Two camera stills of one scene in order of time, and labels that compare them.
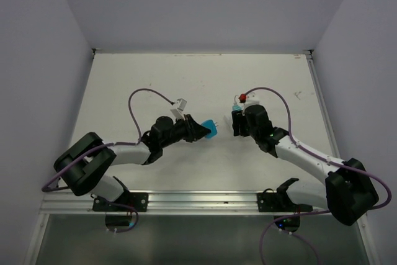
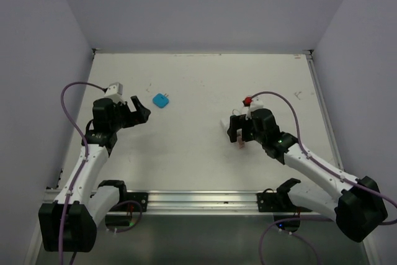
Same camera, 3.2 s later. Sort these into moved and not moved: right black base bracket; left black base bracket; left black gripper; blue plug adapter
Moved: left black gripper; blue plug adapter
Not moved: right black base bracket; left black base bracket
